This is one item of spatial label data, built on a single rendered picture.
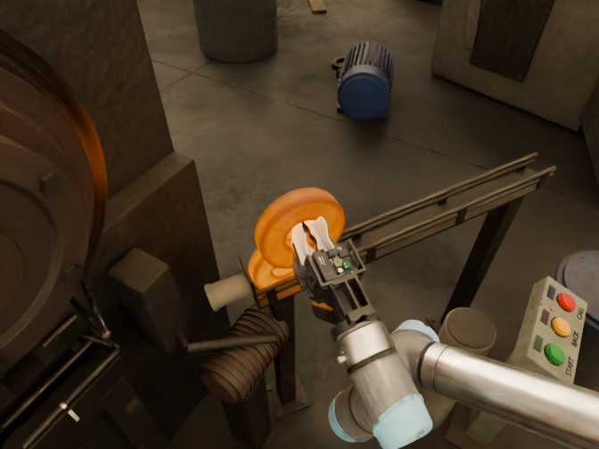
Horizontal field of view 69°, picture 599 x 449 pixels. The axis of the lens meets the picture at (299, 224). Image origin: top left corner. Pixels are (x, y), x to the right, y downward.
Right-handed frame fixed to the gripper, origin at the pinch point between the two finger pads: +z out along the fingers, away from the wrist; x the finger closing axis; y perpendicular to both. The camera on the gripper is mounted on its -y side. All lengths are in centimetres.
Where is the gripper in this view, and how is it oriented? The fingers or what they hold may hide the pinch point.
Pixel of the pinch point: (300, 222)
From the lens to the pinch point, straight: 72.4
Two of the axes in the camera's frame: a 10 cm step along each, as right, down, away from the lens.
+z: -3.9, -8.2, 4.2
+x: -9.2, 3.0, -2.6
